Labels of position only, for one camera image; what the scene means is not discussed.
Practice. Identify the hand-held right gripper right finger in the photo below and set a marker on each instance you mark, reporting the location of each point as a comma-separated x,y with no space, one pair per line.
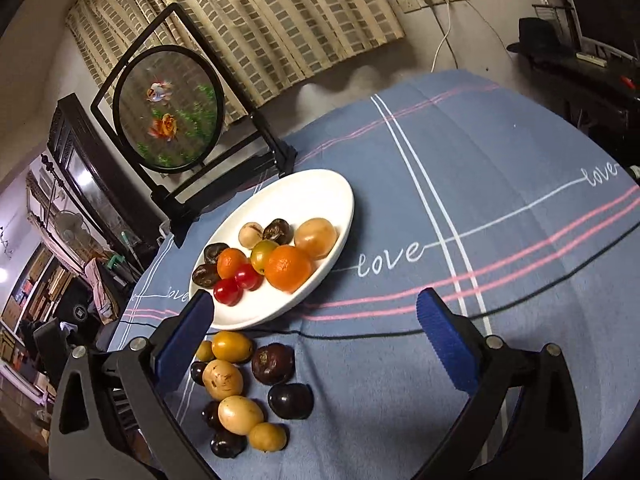
447,340

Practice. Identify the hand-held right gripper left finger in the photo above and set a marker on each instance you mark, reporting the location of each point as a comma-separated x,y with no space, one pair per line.
185,340

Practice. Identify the small yellow longan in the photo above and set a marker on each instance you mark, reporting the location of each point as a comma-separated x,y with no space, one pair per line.
268,436
204,351

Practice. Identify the dark purple plum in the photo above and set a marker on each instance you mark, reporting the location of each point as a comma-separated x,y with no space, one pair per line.
211,414
228,444
290,401
198,372

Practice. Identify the yellow-orange citrus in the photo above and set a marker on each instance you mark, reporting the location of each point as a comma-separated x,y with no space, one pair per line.
231,346

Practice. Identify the red cherry tomato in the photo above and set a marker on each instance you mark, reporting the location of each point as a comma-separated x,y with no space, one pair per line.
247,276
226,291

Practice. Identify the dark purple wax apple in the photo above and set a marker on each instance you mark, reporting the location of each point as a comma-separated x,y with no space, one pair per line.
272,363
206,275
276,231
216,251

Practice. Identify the orange tangerine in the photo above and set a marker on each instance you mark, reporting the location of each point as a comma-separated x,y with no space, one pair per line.
231,263
288,267

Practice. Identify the yellow-green citrus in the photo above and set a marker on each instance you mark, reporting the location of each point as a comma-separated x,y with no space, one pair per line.
263,255

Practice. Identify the small pale cream persimmon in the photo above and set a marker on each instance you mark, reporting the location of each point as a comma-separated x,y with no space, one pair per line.
250,234

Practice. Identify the white oval plate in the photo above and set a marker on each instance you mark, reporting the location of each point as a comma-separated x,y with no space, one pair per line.
320,195

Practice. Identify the pink cloth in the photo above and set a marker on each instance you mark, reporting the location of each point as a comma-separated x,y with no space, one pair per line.
100,285

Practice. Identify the storage shelf with boxes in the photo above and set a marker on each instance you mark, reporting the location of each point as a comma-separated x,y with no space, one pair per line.
30,300

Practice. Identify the electric fan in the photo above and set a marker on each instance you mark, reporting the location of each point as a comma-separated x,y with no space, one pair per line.
67,222

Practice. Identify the blue plaid tablecloth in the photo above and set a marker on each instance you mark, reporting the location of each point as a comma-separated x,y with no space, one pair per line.
500,160

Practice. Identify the round goldfish screen black stand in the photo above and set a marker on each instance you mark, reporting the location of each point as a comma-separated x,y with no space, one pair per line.
170,110

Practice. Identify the black computer desk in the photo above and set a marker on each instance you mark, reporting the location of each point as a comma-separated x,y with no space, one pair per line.
575,90

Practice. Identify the small red tool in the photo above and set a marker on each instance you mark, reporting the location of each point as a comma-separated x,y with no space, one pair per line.
627,82

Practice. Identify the white keyboard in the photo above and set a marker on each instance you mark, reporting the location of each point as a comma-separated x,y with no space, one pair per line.
591,58

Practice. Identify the black hat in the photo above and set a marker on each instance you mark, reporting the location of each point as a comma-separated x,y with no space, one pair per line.
540,35

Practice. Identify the beige checked curtain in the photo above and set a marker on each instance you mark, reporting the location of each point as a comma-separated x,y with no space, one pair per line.
275,25

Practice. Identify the computer monitor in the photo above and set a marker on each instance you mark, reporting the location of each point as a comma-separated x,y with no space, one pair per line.
600,15

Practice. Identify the dark carved wooden frame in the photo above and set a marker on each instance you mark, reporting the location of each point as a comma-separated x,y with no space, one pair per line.
65,130

